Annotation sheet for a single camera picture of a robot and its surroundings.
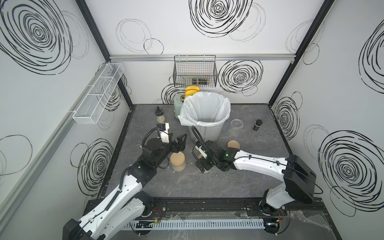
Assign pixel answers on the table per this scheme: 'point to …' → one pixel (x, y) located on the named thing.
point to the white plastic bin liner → (204, 109)
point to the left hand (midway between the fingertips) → (179, 134)
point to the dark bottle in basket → (200, 81)
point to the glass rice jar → (236, 125)
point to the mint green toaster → (178, 100)
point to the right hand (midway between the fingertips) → (201, 160)
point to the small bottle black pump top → (159, 112)
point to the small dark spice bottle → (258, 122)
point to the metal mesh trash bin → (211, 133)
